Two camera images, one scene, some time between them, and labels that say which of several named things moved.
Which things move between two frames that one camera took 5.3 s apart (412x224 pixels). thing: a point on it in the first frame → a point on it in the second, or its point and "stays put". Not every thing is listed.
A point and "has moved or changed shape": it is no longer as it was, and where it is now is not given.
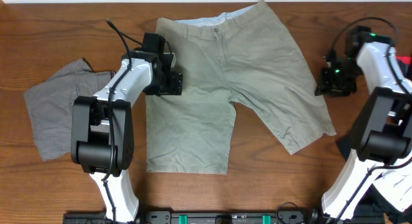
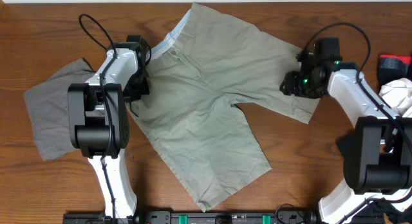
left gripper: (176, 85) → (145, 91)
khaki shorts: (243, 55) has moved or changed shape
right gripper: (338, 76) → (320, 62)
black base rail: (224, 217) stays put
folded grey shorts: (51, 101) stays put
